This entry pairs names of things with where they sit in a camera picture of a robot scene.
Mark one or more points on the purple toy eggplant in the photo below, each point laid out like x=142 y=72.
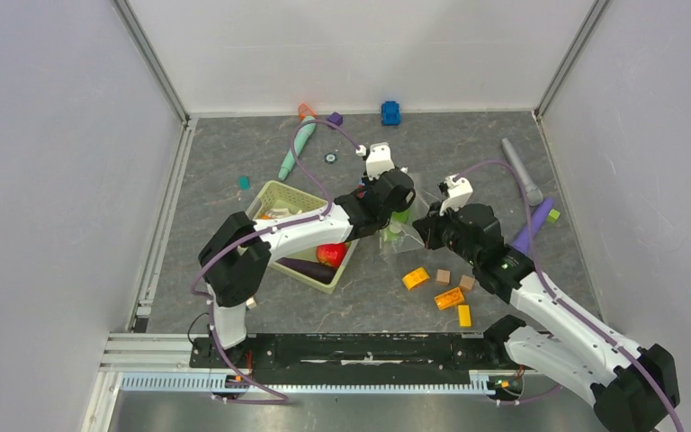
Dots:
x=321 y=273

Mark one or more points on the tan cube left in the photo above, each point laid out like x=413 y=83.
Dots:
x=443 y=276

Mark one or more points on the grey toy microphone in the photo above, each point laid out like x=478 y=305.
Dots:
x=534 y=195

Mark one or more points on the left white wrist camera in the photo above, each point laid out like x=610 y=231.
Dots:
x=378 y=160

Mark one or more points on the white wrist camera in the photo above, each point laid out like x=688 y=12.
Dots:
x=456 y=190
x=378 y=160

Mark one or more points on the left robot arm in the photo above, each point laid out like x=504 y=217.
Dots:
x=234 y=261

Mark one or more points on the purple toy cylinder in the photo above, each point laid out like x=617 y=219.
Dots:
x=523 y=239

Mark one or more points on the tan cube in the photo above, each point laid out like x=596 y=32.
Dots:
x=443 y=276
x=466 y=283

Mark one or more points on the small lime green block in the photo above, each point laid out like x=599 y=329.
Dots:
x=553 y=215

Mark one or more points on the red toy apple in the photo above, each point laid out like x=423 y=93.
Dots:
x=332 y=254

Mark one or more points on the white toy garlic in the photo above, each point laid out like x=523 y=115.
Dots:
x=278 y=213

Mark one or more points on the purple building block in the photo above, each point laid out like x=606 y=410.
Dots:
x=336 y=118

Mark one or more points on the orange rounded brick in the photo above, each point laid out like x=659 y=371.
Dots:
x=415 y=278

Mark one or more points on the clear polka dot zip bag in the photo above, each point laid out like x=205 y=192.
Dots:
x=410 y=240

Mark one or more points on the translucent orange brick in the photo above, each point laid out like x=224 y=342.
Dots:
x=449 y=299

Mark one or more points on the light green plastic basket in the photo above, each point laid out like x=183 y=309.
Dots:
x=276 y=195

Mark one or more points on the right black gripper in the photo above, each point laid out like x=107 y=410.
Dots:
x=428 y=226

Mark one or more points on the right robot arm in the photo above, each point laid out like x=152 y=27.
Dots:
x=629 y=387

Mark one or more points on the small teal block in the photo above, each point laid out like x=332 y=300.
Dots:
x=244 y=183

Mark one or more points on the teal toy microphone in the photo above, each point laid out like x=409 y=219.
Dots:
x=299 y=140

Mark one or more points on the yellow brick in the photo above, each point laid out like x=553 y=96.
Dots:
x=464 y=316

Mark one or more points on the green poker chip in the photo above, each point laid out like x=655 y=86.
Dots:
x=330 y=158

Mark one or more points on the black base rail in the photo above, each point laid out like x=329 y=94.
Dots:
x=367 y=358

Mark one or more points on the green toy cucumber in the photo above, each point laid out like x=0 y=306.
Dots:
x=394 y=230

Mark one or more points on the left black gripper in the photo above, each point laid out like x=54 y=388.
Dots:
x=402 y=203

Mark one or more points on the orange wire shape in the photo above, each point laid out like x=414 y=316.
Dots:
x=304 y=112

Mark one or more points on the tan cube right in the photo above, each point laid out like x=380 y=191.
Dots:
x=466 y=283

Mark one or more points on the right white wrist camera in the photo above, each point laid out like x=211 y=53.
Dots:
x=456 y=190

